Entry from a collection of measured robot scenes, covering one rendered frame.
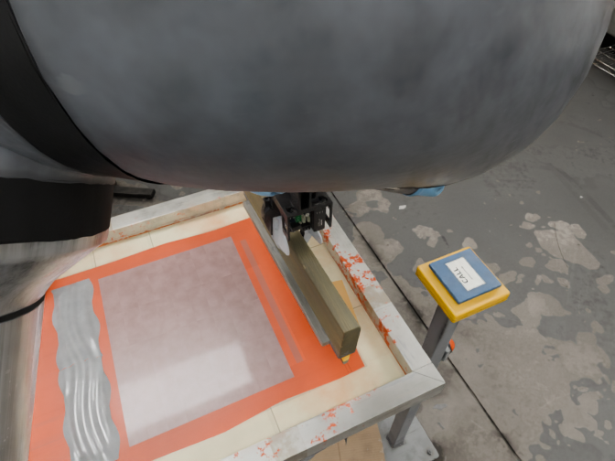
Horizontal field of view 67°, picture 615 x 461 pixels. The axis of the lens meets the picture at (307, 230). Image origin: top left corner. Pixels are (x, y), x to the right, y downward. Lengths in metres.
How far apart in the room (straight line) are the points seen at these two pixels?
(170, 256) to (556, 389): 1.55
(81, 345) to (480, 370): 1.48
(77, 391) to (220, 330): 0.24
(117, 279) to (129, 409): 0.27
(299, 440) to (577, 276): 1.87
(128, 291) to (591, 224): 2.25
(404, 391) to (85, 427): 0.50
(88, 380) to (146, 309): 0.15
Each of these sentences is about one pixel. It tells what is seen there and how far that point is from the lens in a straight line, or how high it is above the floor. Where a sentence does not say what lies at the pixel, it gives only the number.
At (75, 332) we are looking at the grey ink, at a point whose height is 0.96.
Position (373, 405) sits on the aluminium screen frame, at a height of 0.99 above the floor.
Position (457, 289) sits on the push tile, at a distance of 0.92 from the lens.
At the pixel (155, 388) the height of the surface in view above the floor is 0.96.
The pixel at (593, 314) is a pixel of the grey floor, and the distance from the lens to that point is 2.33.
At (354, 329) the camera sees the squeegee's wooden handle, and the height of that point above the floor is 1.11.
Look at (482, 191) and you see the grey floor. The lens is 2.63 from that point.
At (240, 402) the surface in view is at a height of 0.96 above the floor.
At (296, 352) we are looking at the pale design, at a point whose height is 0.96.
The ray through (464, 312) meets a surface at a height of 0.95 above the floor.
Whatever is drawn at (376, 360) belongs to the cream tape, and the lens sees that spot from 0.83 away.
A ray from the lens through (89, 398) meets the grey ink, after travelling 0.86.
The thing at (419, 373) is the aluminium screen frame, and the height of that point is 0.99.
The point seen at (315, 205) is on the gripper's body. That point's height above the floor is 1.24.
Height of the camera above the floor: 1.70
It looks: 48 degrees down
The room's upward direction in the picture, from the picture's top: straight up
